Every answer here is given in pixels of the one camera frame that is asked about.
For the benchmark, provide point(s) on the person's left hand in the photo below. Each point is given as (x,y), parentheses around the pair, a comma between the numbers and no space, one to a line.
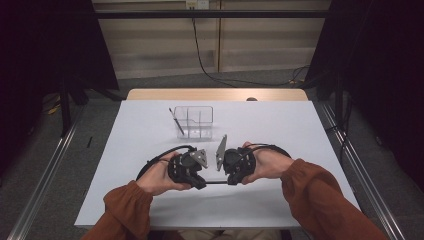
(156,178)

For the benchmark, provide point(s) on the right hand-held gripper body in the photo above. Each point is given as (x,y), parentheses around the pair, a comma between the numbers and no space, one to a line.
(238,163)

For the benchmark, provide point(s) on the aluminium floor rail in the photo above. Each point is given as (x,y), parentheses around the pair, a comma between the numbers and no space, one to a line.
(378,208)
(43,186)

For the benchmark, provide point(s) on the small black floor item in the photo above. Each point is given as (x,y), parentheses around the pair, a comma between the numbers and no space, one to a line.
(89,142)

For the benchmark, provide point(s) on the black curtain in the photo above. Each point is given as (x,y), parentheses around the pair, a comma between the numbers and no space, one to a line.
(383,66)
(40,50)

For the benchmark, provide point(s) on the person's right hand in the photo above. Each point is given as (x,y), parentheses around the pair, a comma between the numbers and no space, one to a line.
(270,165)

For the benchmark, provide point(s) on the white table mat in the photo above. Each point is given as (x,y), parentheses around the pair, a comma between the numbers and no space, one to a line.
(233,206)

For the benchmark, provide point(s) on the clear plastic organizer box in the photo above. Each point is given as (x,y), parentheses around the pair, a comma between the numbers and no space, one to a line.
(200,120)

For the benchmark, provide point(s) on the white wall socket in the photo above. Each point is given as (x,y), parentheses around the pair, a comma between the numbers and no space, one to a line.
(197,4)

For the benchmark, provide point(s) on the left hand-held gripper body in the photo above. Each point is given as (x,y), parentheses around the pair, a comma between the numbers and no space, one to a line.
(185,166)

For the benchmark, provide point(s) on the black stand post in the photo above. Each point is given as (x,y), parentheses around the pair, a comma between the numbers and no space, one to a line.
(65,110)

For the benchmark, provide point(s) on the black pen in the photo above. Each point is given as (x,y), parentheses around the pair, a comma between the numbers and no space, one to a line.
(176,121)

